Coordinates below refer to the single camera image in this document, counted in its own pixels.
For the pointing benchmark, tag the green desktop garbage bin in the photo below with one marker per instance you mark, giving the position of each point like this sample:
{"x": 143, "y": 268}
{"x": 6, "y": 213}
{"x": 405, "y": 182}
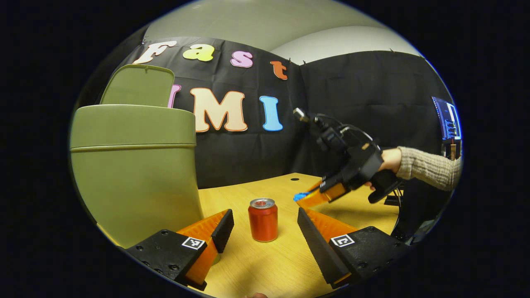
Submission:
{"x": 132, "y": 178}

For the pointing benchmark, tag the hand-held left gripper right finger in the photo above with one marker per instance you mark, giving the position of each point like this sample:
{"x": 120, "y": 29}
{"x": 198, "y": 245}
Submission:
{"x": 319, "y": 252}

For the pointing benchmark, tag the computer monitor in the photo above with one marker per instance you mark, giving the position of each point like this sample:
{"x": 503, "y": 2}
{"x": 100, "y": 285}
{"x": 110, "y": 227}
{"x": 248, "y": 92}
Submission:
{"x": 447, "y": 120}

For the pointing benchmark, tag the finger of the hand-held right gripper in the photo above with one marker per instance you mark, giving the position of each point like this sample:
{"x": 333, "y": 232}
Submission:
{"x": 319, "y": 198}

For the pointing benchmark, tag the blue paper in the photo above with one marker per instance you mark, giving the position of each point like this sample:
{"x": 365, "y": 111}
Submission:
{"x": 299, "y": 196}

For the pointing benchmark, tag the red pop can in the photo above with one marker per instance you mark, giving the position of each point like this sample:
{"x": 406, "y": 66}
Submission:
{"x": 263, "y": 223}

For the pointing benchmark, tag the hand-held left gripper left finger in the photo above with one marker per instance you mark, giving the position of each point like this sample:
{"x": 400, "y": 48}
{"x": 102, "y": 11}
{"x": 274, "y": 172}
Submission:
{"x": 165, "y": 252}

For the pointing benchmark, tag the wooden desktop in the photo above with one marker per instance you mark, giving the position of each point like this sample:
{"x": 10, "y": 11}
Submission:
{"x": 256, "y": 260}

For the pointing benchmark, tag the black backdrop cloth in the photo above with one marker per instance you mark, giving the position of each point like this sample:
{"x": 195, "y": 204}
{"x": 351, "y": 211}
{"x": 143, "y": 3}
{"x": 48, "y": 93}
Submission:
{"x": 364, "y": 91}

